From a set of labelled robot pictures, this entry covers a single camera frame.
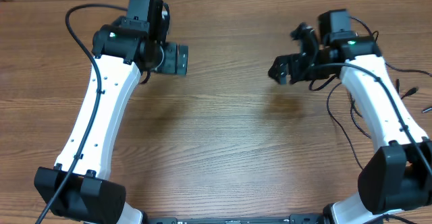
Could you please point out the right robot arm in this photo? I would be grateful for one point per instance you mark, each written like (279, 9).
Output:
(398, 176)

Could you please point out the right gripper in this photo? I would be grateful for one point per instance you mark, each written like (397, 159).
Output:
(294, 61)

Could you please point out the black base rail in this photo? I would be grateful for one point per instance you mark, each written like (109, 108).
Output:
(233, 220)

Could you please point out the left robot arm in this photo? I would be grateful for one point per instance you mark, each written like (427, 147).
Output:
(124, 54)

